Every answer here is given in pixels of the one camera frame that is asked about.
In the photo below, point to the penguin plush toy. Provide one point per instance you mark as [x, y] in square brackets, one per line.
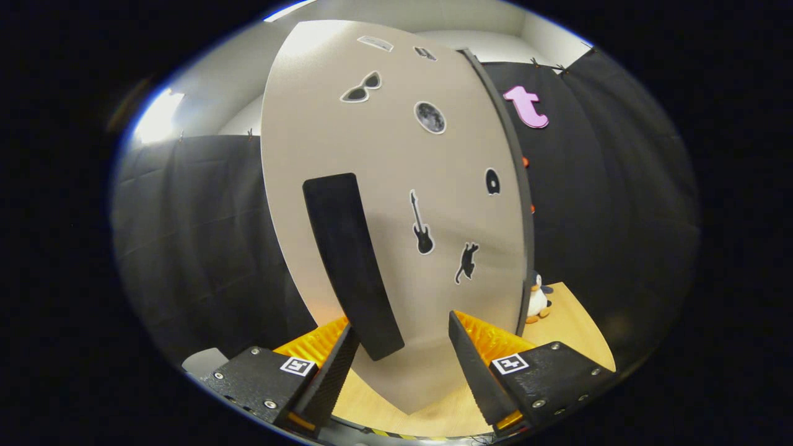
[536, 300]

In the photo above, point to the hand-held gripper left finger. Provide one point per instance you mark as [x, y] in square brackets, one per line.
[331, 378]

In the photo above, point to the person's light grey clothing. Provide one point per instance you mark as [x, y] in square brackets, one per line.
[205, 362]

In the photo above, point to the dark grey cabinet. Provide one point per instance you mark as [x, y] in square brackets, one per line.
[525, 204]

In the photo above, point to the black backdrop cloth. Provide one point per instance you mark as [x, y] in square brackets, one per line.
[198, 235]

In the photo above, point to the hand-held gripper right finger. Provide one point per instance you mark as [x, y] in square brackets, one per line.
[477, 371]

